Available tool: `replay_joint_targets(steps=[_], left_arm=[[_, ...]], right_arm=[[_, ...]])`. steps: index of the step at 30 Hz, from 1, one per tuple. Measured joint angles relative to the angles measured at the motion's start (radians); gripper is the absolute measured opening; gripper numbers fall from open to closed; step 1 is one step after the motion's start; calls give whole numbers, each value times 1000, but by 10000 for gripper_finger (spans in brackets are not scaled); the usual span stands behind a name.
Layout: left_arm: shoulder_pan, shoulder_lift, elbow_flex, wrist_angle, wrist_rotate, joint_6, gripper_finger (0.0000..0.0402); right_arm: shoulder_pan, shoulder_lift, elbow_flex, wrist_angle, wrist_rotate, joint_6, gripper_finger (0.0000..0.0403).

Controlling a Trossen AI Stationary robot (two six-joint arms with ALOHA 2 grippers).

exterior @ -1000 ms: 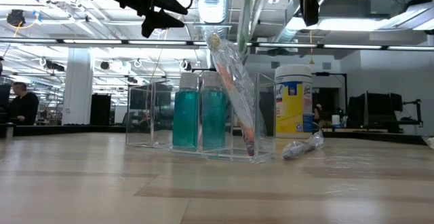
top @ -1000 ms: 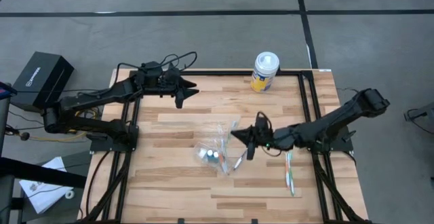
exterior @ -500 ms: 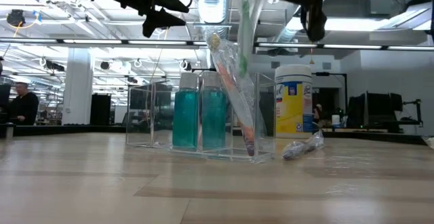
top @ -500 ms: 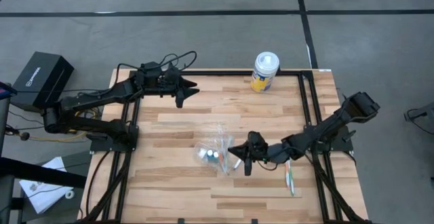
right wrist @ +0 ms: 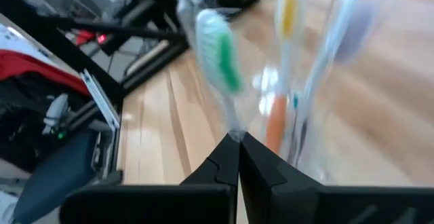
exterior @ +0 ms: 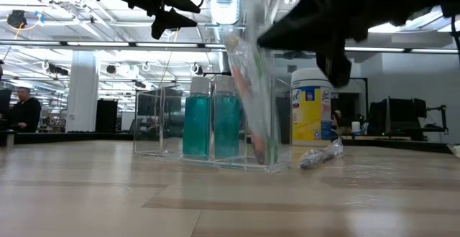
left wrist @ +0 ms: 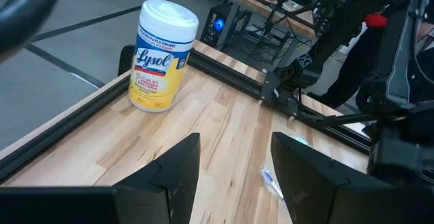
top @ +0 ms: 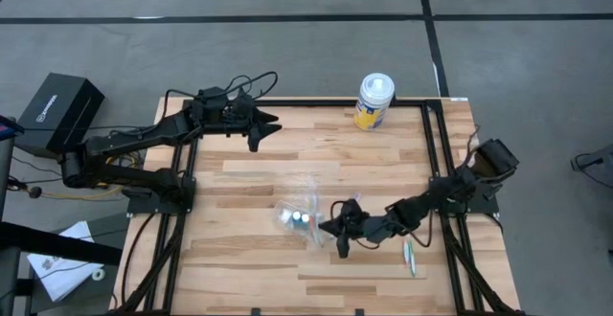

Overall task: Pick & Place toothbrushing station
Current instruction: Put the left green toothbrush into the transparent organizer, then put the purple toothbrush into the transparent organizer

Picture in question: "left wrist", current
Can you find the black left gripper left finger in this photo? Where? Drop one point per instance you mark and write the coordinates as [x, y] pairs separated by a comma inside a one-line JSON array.
[[169, 190]]

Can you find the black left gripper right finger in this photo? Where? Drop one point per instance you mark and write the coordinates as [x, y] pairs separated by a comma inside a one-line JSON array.
[[305, 183]]

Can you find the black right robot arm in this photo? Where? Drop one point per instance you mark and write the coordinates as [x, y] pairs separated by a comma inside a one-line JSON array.
[[396, 64]]

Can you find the purple white wrapped toothbrush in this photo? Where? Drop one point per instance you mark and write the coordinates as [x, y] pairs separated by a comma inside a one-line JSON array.
[[271, 180]]

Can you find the person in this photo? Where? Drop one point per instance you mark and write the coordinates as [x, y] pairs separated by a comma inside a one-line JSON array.
[[342, 64]]

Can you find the yellow white Lysol wipes canister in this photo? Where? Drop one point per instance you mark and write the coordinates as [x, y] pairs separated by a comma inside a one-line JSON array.
[[159, 57]]

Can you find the red object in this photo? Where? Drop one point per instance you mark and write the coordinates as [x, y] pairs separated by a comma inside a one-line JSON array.
[[375, 20]]

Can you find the black computer tower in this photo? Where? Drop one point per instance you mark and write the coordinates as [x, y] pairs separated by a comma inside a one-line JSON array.
[[213, 27]]

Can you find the wooden background table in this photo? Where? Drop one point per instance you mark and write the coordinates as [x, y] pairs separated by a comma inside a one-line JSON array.
[[271, 13]]

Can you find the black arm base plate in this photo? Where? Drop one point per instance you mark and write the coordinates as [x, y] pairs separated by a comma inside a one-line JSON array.
[[271, 88]]

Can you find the black aluminium table frame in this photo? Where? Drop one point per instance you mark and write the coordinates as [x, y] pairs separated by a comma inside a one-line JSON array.
[[223, 70]]

